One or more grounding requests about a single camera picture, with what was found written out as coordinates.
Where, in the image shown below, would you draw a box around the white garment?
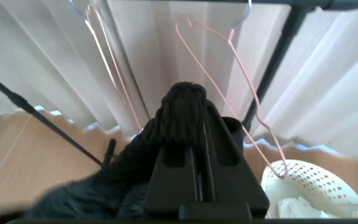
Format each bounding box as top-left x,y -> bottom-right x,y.
277,196 -> 338,219

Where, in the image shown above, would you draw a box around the white laundry basket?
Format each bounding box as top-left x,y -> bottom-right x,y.
261,159 -> 358,219

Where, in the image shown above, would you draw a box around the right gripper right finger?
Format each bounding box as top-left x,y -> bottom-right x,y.
202,99 -> 270,219

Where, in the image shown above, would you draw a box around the black clothes rack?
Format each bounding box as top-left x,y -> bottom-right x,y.
0,0 -> 358,170

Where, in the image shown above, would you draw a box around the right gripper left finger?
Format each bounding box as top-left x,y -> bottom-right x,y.
144,145 -> 203,219

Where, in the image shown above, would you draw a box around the black shorts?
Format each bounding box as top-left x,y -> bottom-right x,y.
23,81 -> 245,220

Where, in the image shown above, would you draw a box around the pink clothes hanger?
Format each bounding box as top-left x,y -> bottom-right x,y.
70,0 -> 144,133
175,0 -> 289,180

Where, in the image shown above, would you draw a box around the beige curtain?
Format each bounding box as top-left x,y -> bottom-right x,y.
0,0 -> 358,159

